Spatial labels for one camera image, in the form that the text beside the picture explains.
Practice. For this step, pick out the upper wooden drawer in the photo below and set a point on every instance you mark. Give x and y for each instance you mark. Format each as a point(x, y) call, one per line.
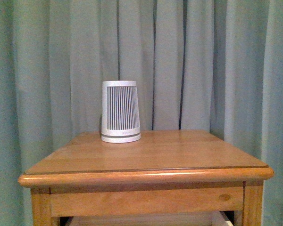
point(215, 218)

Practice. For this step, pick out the white slatted air purifier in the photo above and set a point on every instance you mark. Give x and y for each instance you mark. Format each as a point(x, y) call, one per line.
point(120, 122)

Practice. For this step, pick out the wooden nightstand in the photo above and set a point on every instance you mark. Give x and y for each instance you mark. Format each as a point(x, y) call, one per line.
point(168, 171)

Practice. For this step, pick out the grey curtain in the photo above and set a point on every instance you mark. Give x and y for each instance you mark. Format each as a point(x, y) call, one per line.
point(215, 65)

